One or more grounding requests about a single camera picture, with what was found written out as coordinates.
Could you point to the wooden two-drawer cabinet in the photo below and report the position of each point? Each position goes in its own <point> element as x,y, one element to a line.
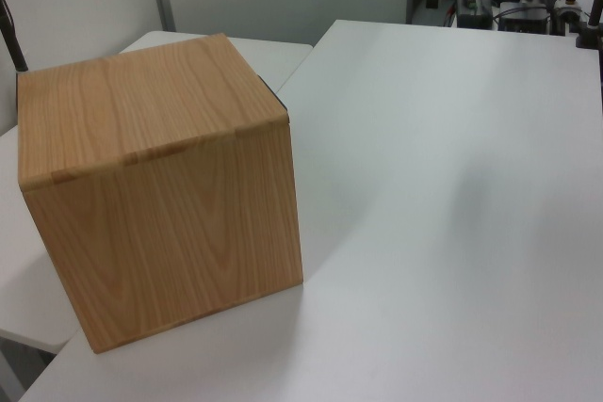
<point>155,162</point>

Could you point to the black electronics box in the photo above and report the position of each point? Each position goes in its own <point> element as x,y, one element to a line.
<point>471,9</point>

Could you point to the black camera pole with clamp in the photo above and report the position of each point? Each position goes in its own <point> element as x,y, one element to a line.
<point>13,39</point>
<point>590,32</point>

